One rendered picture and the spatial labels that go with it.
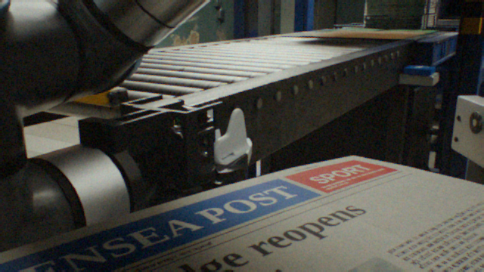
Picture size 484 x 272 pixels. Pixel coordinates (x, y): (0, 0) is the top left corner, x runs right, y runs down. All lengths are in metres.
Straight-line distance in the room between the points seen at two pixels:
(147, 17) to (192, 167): 0.13
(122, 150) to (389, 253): 0.21
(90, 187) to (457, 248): 0.21
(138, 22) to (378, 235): 0.21
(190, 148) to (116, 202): 0.08
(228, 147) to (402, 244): 0.28
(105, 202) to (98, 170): 0.02
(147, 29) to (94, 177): 0.10
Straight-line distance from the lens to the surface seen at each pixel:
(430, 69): 1.55
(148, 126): 0.36
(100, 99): 0.59
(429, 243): 0.20
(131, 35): 0.33
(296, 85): 0.84
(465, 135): 0.83
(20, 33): 0.28
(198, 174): 0.39
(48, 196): 0.30
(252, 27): 2.04
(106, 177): 0.32
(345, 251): 0.19
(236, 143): 0.47
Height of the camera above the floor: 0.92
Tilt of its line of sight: 16 degrees down
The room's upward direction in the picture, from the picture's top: straight up
